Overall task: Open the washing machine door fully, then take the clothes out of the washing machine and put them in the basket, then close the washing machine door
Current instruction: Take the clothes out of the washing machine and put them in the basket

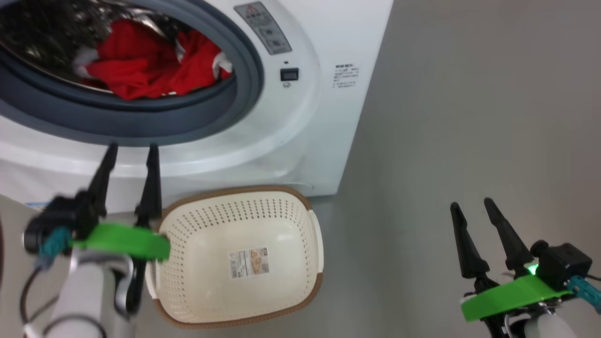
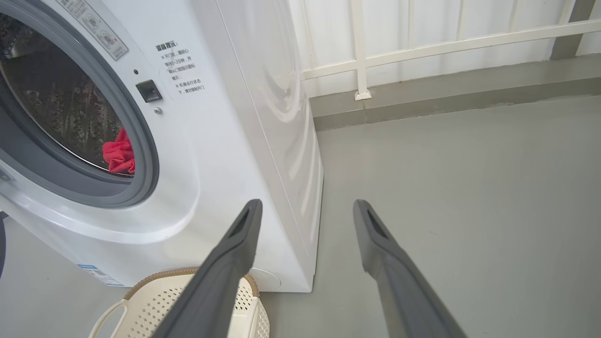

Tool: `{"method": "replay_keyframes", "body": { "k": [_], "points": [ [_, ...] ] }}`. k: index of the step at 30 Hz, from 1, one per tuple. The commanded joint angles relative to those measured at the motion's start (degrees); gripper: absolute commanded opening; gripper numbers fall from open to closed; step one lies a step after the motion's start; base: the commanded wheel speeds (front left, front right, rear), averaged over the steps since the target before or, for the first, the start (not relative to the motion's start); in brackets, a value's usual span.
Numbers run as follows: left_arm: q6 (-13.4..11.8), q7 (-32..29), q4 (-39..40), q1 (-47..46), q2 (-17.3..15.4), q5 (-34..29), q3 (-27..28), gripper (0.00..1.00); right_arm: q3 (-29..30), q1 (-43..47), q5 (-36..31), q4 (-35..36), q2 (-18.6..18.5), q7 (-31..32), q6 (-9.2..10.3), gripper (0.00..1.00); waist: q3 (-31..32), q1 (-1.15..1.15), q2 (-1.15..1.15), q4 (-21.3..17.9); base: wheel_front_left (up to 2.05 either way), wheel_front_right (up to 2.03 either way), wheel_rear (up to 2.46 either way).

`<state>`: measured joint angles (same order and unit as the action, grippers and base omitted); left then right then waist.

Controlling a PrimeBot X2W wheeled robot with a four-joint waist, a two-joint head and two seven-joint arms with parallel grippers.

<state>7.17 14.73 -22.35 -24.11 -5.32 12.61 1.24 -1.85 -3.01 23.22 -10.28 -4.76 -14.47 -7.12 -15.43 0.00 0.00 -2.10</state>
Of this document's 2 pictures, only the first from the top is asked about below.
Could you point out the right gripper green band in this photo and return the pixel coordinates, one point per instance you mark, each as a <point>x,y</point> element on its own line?
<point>507,295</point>

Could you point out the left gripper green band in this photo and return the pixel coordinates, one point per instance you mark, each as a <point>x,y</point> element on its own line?
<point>122,240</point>

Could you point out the red clothing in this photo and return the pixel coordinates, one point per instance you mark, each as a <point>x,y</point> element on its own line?
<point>136,70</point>

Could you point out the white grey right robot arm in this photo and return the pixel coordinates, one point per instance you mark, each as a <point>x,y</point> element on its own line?
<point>549,327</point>

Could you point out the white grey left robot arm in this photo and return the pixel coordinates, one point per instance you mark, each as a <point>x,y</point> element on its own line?
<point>84,300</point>

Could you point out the cream perforated laundry basket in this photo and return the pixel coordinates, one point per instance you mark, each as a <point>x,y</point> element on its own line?
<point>211,286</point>

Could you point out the printed paper label sticker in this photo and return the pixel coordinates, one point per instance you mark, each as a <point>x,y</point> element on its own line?
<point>249,263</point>

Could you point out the stainless steel washing machine drum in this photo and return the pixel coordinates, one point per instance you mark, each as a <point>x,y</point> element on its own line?
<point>37,37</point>

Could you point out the white front-load washing machine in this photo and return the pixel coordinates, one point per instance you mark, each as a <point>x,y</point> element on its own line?
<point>328,141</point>

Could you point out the blue energy label sticker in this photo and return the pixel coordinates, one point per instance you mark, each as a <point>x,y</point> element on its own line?
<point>38,205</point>

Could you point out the grey warning sticker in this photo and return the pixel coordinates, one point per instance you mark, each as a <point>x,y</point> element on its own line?
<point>264,28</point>

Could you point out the small printed text label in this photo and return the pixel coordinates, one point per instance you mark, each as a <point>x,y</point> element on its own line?
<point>346,76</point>

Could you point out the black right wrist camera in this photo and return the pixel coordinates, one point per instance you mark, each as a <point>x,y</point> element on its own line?
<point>561,263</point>

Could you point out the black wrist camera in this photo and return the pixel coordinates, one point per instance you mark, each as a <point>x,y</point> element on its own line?
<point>56,218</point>
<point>561,263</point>

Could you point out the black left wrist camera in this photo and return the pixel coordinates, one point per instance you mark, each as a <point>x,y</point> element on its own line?
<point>56,218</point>

